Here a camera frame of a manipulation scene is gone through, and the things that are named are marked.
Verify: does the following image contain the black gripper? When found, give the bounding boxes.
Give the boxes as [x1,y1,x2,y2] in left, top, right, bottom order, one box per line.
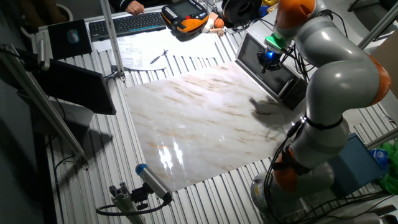
[256,49,283,75]

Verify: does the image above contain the dark sleeved forearm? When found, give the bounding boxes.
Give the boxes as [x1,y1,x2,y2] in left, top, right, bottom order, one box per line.
[108,0,175,13]

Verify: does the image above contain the person's hand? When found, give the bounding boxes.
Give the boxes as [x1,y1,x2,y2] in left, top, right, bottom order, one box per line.
[124,0,146,16]

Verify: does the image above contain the wooden block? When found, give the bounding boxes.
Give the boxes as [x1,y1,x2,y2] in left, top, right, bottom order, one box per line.
[208,27,226,38]

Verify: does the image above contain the black filament spool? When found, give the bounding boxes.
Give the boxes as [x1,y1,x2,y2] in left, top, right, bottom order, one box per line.
[221,0,263,27]

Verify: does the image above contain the white gourd shaped toy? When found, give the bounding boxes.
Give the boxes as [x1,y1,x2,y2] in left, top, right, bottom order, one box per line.
[200,17,216,34]

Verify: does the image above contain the printed paper sheet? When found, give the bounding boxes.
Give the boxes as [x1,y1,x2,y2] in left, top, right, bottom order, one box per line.
[164,30,219,65]
[118,40,169,72]

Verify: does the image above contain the orange and black teach pendant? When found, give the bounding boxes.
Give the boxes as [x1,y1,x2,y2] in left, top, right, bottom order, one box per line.
[160,0,210,34]

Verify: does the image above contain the white marble pattern mat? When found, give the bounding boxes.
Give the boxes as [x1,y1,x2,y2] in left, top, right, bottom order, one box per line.
[123,60,307,192]

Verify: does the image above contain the black pen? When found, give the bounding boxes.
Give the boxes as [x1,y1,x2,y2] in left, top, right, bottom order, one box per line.
[149,49,170,65]

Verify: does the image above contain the brown cardboard panel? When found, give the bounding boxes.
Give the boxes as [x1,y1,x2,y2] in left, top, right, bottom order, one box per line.
[369,30,398,101]

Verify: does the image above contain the blue box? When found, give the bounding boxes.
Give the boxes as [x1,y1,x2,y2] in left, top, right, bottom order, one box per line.
[327,133,387,198]

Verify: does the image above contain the black keyboard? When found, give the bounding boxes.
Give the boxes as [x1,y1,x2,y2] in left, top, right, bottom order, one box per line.
[88,11,167,43]

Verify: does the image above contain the blue and white packet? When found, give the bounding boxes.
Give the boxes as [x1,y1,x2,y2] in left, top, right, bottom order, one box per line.
[369,147,389,171]

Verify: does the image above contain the green cloth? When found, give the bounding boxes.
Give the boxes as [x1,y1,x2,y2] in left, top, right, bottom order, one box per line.
[377,141,398,196]

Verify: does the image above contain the black monitor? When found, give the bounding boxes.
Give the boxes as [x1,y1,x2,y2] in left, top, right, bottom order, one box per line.
[33,58,118,116]

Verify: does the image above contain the grey computer mouse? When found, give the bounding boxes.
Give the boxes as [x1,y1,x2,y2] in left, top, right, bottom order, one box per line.
[67,29,80,45]

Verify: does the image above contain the white round bucket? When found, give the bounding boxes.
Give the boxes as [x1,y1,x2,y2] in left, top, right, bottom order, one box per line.
[19,2,75,39]

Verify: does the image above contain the black mouse pad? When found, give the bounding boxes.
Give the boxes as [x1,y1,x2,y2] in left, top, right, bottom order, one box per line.
[47,19,93,61]

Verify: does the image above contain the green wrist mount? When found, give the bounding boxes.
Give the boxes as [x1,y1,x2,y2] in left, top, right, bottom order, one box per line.
[264,32,289,54]

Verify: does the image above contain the black wrist cables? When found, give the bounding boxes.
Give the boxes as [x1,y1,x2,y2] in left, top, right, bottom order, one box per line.
[280,39,312,84]

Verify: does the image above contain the black strap on grey link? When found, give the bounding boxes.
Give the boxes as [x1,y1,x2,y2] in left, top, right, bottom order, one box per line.
[302,114,345,131]

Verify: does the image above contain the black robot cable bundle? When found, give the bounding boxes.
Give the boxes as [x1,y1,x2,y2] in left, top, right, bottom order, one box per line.
[262,119,309,224]

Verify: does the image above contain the black strap on orange joint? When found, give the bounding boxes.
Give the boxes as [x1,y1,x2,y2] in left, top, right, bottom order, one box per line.
[272,148,312,176]

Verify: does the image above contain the aluminium frame beam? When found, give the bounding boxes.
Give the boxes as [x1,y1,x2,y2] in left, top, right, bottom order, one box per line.
[364,126,398,151]
[0,42,90,170]
[356,1,398,50]

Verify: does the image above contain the aluminium frame post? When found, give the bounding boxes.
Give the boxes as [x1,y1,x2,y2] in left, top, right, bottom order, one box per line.
[99,0,127,82]

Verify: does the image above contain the silver camera with blue end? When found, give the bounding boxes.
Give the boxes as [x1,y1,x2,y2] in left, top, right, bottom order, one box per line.
[134,162,174,202]

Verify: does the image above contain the aluminium camera mount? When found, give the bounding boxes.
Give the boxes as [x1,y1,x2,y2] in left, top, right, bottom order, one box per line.
[108,181,149,224]

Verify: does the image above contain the black camera cable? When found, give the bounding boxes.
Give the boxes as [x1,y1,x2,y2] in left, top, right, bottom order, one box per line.
[95,198,171,217]

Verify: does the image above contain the silver depth camera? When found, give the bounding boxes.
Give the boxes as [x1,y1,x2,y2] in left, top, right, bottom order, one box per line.
[37,38,51,72]

